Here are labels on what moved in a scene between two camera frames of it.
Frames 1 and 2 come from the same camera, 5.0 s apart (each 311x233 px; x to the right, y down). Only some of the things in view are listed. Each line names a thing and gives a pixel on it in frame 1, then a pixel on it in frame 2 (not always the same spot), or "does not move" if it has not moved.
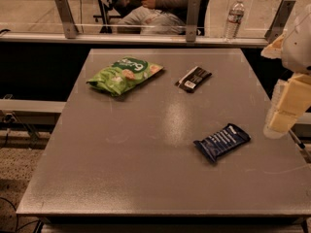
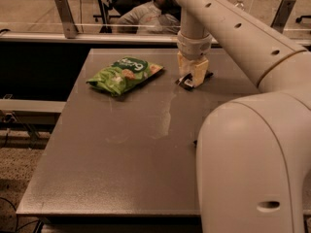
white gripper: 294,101 to 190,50
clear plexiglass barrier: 231,11 does not move
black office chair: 106,28 does not move
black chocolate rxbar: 190,81 does not move
